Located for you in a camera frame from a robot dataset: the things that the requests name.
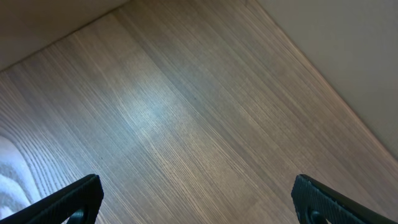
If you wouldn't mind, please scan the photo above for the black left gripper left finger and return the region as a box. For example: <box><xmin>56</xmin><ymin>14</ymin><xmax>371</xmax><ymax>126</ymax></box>
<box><xmin>1</xmin><ymin>174</ymin><xmax>104</xmax><ymax>224</ymax></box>

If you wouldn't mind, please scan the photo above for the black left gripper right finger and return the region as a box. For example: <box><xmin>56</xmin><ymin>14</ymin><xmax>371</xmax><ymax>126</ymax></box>
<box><xmin>291</xmin><ymin>174</ymin><xmax>397</xmax><ymax>224</ymax></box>

